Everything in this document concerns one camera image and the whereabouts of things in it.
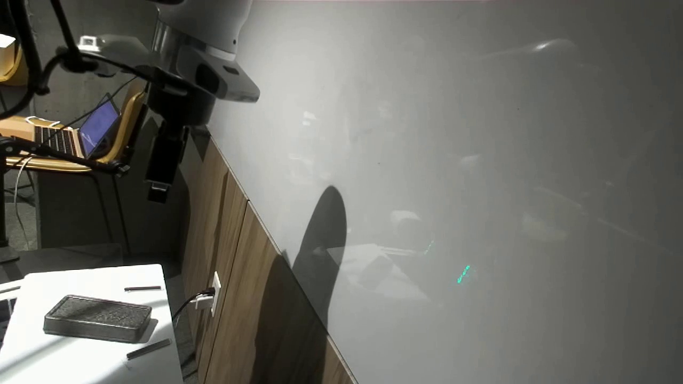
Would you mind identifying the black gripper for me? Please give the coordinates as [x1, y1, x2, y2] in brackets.
[144, 72, 217, 206]

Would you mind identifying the yellow wooden chair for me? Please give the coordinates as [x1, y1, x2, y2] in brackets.
[0, 31, 33, 89]
[0, 83, 156, 178]

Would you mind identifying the open laptop blue screen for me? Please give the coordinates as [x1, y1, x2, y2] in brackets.
[29, 97, 124, 161]

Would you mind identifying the white wall socket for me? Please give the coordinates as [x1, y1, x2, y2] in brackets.
[207, 271, 225, 315]

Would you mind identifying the wooden wall panel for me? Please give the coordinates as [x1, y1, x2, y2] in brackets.
[179, 142, 359, 384]

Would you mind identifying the plug with black cable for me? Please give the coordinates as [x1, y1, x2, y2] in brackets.
[169, 291, 216, 324]

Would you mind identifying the white hanging cable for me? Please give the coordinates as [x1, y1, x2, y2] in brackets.
[11, 153, 37, 247]

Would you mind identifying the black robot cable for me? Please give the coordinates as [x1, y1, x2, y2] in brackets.
[0, 0, 95, 120]

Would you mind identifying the large white wall whiteboard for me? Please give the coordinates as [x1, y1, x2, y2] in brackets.
[199, 0, 683, 384]

